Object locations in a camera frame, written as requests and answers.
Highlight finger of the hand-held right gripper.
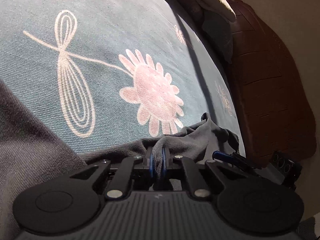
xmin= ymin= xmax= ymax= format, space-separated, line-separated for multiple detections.
xmin=212 ymin=151 xmax=259 ymax=173

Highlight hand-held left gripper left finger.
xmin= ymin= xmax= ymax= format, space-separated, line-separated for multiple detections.
xmin=70 ymin=147 xmax=153 ymax=200

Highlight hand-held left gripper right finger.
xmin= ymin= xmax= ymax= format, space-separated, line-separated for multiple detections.
xmin=162 ymin=147 xmax=241 ymax=200

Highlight dark grey pants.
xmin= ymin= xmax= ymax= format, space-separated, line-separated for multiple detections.
xmin=0 ymin=77 xmax=246 ymax=230

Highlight wooden headboard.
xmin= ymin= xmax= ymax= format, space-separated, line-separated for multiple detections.
xmin=225 ymin=0 xmax=317 ymax=168

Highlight teal printed pillow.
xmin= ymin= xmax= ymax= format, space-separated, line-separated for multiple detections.
xmin=201 ymin=10 xmax=234 ymax=64

